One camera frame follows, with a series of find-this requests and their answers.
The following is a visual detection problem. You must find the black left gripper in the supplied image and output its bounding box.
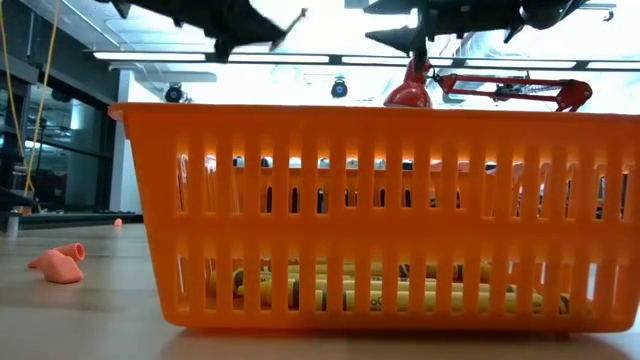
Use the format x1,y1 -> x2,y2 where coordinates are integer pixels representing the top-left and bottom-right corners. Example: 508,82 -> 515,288
172,0 -> 290,64

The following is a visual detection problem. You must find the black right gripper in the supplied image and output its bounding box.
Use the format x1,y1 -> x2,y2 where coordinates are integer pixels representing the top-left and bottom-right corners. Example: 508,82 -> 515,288
364,0 -> 524,71

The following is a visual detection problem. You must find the orange plastic basket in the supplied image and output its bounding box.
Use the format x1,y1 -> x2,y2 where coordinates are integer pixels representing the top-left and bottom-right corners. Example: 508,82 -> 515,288
108,102 -> 640,335

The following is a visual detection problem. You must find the brown crayon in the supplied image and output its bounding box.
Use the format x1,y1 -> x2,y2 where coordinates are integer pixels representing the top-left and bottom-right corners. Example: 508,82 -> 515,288
398,262 -> 494,282

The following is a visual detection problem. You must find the ceiling light strip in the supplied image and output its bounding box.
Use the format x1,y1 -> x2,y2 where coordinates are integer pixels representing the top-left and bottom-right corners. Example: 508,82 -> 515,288
92,48 -> 640,71

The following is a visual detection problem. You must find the red desk lamp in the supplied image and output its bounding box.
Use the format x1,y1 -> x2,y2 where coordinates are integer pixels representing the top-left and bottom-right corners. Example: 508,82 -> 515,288
383,57 -> 594,113

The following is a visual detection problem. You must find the small grey cylinder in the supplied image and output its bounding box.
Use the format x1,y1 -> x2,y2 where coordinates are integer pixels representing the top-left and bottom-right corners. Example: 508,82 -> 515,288
5,209 -> 21,239

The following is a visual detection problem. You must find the yellow cable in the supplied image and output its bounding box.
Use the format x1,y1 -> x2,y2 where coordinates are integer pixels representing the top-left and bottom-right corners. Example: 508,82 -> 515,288
0,0 -> 61,201

